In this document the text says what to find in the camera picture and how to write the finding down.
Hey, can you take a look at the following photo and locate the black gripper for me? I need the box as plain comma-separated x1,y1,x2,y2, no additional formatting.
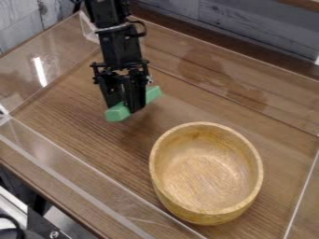
93,23,148,113

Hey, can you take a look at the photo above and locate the green rectangular block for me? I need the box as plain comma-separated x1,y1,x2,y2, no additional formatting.
104,86,161,122

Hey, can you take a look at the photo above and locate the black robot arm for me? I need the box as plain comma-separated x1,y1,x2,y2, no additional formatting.
69,0,149,113

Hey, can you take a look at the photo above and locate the brown wooden bowl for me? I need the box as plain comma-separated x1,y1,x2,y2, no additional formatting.
149,121,264,226

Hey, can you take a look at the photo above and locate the clear acrylic corner bracket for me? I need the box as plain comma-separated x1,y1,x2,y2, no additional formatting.
78,11,100,44

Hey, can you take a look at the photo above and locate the clear acrylic front wall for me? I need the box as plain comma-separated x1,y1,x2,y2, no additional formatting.
0,116,205,239

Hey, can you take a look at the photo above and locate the black metal frame bracket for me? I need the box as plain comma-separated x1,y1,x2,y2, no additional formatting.
26,207,72,239

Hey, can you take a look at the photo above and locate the black cable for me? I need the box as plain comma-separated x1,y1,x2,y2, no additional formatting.
0,214,24,239

